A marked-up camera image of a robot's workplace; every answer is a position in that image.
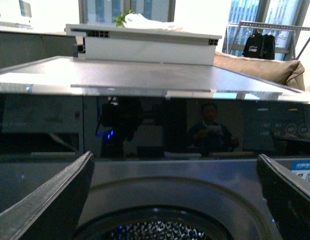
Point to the black hanging garment right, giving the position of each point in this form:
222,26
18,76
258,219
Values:
268,47

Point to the blue energy label sticker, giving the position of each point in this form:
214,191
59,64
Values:
302,169

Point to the grey front-load washing machine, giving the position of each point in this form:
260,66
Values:
175,146

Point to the beige fabric sofa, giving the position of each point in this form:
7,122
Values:
289,73

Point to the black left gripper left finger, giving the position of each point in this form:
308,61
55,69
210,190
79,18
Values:
52,211

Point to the dark grey cabinet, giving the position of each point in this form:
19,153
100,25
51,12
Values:
17,47

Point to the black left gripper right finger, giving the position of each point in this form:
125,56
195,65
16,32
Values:
287,196

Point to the black hanging garment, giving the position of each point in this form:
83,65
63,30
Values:
253,46
268,47

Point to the black hanging garment left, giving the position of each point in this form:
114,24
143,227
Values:
253,46

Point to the white box on washer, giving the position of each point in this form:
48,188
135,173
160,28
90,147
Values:
106,42

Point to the white cloth pile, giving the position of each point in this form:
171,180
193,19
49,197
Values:
138,21

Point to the green potted plant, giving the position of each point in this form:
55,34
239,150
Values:
120,19

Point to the metal clothes rack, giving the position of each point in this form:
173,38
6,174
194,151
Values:
233,30

